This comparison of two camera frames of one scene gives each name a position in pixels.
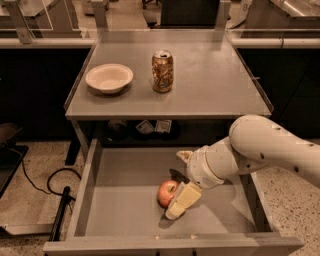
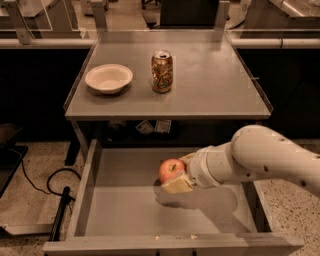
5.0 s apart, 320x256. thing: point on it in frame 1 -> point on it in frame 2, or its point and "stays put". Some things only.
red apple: x=166 y=192 -> x=169 y=168
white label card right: x=163 y=126 stays put
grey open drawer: x=117 y=213 stays put
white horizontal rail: x=88 y=43 stays put
